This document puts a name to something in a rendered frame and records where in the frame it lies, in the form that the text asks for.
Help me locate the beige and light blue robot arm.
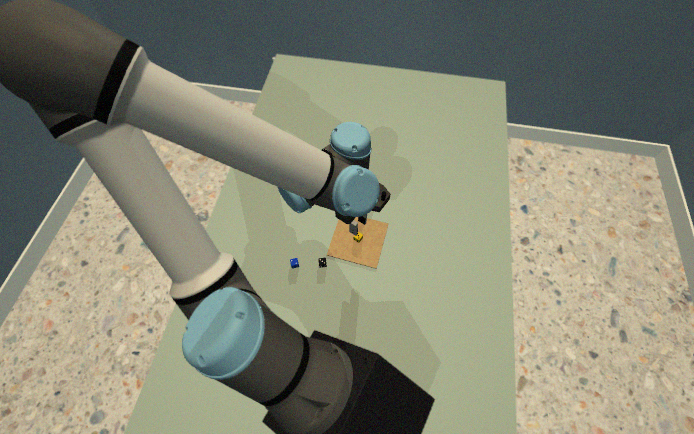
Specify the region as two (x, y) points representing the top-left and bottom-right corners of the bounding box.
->
(0, 0), (380, 434)

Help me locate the tan mat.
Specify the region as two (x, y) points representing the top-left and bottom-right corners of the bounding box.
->
(327, 217), (388, 268)

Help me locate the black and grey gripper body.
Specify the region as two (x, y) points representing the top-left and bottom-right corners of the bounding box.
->
(335, 183), (391, 224)

